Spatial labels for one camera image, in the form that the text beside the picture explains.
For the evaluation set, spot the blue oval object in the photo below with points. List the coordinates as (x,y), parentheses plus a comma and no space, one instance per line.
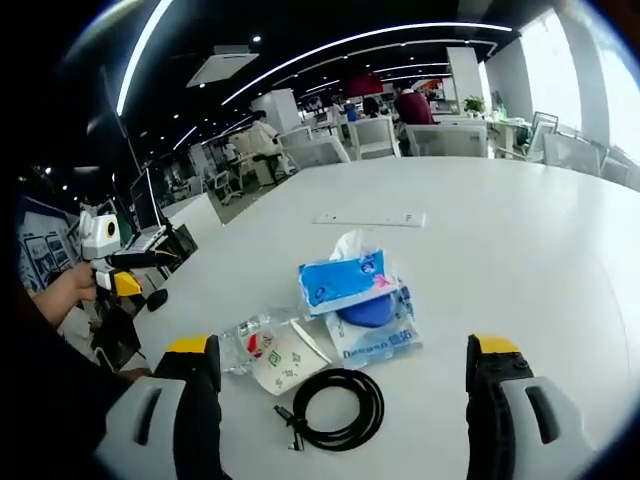
(367,312)

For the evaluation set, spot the silver laptop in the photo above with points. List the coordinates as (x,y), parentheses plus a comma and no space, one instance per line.
(146,202)

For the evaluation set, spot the green potted plant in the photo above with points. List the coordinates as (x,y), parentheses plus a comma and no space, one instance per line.
(474,105)

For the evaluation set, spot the ceiling air conditioner unit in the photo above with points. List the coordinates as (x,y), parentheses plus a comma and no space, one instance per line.
(222,67)

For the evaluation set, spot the white office chair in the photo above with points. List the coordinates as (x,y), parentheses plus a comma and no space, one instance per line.
(570,152)
(374,137)
(544,125)
(447,141)
(312,147)

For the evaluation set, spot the person's left hand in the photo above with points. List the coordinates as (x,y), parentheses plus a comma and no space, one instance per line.
(85,282)

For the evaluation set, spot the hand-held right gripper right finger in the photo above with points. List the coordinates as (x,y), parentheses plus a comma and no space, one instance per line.
(530,425)

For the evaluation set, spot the blue display board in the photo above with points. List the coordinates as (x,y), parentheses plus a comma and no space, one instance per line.
(47,250)

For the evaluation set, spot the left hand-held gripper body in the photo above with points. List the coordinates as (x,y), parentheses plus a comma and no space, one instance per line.
(100,235)

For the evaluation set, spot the clear packet with blue print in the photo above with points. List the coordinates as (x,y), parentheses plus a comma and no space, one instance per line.
(382,346)

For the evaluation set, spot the blue tissue pack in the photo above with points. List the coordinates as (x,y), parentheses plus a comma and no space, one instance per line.
(345,287)

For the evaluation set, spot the white table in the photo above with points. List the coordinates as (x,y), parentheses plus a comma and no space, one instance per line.
(500,260)

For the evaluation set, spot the white paper green print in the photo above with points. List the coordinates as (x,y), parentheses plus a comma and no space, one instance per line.
(287,369)

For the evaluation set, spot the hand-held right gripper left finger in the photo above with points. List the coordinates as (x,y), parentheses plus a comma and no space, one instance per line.
(150,420)

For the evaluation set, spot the white table socket panel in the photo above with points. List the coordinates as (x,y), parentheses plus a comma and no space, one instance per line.
(370,219)

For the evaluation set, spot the clear plastic bag red print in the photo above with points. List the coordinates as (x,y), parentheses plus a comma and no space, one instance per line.
(245,345)

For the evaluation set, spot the person's dark clothing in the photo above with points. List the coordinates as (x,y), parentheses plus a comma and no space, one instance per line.
(55,400)

